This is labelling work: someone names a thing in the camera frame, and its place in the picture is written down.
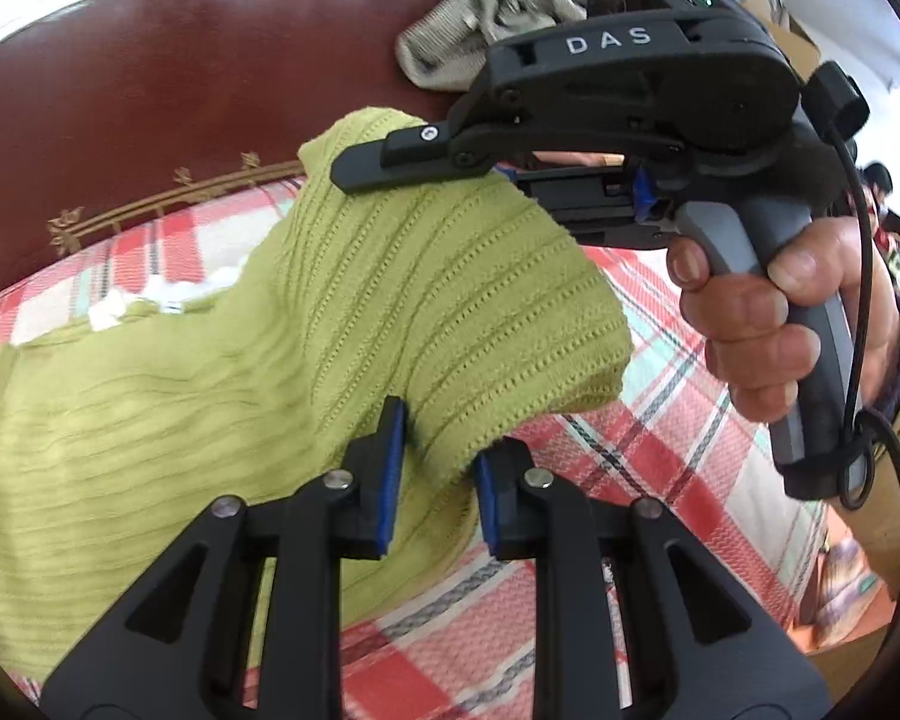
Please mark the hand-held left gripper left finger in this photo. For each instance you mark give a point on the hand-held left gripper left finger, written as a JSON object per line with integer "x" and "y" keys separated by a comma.
{"x": 390, "y": 480}

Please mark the green knit sweater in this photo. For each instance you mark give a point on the green knit sweater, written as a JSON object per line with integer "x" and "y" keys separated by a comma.
{"x": 195, "y": 390}

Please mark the person's right hand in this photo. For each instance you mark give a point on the person's right hand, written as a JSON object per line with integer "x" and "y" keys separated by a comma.
{"x": 742, "y": 315}

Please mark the cardboard box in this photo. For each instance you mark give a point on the cardboard box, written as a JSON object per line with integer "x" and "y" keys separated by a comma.
{"x": 787, "y": 37}

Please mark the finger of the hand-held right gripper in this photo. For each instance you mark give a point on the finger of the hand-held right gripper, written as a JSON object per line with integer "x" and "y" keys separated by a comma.
{"x": 405, "y": 157}
{"x": 585, "y": 199}

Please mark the patterned bag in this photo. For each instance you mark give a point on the patterned bag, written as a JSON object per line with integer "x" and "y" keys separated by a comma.
{"x": 847, "y": 585}

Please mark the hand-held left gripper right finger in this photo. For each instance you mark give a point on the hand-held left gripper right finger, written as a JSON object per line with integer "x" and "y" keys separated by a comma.
{"x": 486, "y": 502}

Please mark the olive striped garment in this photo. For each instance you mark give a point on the olive striped garment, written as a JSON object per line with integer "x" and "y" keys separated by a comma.
{"x": 450, "y": 45}

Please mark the brown headboard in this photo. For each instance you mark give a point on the brown headboard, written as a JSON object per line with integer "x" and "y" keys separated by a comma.
{"x": 157, "y": 90}

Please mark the red plaid blanket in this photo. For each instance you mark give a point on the red plaid blanket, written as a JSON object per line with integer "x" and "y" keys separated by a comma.
{"x": 682, "y": 465}

